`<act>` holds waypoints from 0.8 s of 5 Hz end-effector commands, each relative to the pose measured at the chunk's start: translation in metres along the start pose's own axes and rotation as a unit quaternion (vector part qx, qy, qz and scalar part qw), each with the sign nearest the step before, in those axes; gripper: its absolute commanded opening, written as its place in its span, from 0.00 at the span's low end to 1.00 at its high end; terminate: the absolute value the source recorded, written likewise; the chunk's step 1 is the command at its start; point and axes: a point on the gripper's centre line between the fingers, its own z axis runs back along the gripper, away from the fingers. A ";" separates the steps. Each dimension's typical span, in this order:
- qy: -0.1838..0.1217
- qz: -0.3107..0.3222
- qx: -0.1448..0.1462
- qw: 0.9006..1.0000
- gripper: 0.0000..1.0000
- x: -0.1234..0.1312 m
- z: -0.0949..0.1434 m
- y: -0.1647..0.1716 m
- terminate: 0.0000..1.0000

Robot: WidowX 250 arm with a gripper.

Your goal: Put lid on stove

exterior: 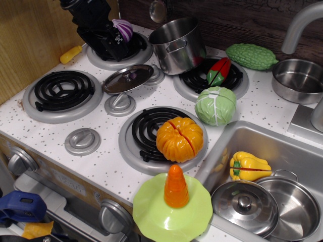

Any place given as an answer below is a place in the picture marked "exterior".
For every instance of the steel lid in sink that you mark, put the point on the steel lid in sink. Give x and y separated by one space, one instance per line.
247 205

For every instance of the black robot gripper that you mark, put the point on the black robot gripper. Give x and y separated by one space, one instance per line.
95 28

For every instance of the round wall hook knob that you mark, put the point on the round wall hook knob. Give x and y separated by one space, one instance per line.
158 11

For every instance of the light green plastic plate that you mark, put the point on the light green plastic plate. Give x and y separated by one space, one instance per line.
160 222

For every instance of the oven door handle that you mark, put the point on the oven door handle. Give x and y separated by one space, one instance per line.
58 209

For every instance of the right oven front knob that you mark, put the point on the right oven front knob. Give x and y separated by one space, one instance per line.
113 218

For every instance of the small steel pot by faucet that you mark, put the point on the small steel pot by faucet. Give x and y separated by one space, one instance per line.
298 81

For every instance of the steel lid with purple knob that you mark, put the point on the steel lid with purple knob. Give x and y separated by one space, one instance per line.
127 79

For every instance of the silver faucet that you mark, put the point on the silver faucet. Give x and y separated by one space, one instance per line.
298 24

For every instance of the front right stove burner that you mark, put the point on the front right stove burner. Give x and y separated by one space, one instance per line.
137 140

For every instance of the green toy cabbage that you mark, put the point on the green toy cabbage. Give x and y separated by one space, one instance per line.
216 106

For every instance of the stove burner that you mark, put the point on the stove burner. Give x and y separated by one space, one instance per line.
140 51
137 140
190 84
62 96

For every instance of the yellow toy bell pepper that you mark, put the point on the yellow toy bell pepper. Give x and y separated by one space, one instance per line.
245 166

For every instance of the orange toy carrot tip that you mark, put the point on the orange toy carrot tip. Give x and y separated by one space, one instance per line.
176 190

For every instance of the grey stove knob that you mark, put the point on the grey stove knob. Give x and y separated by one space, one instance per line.
82 142
120 105
157 77

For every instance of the left oven front knob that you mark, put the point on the left oven front knob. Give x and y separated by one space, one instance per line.
21 162

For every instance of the green toy bitter gourd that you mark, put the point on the green toy bitter gourd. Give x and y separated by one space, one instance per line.
252 56

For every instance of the red toy chili pepper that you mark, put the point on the red toy chili pepper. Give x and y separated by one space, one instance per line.
218 73

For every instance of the lower grey stove knob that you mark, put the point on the lower grey stove knob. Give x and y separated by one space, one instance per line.
82 142

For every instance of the orange toy pumpkin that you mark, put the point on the orange toy pumpkin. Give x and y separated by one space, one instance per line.
180 139

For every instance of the blue plastic clamp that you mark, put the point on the blue plastic clamp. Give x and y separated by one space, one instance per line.
22 207

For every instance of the middle grey stove knob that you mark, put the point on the middle grey stove knob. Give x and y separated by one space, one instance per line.
120 105

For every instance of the back right stove burner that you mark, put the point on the back right stove burner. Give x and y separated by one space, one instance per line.
190 84

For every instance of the steel sink basin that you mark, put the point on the steel sink basin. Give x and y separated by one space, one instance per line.
295 159

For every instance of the yellow cloth piece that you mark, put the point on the yellow cloth piece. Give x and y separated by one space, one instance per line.
37 229

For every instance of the purple striped toy onion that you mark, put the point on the purple striped toy onion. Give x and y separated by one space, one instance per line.
124 27

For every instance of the oven knob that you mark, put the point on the oven knob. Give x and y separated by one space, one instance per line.
113 218
21 162

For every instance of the back left stove burner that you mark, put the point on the back left stove burner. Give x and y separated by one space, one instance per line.
140 51

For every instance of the upper grey stove knob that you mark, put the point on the upper grey stove knob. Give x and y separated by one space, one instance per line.
157 77

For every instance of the front left stove burner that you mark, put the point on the front left stove burner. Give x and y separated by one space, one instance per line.
62 96

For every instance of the tall steel pot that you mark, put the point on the tall steel pot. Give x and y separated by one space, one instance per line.
178 45

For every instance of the steel pan in sink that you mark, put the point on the steel pan in sink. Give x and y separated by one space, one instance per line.
299 210

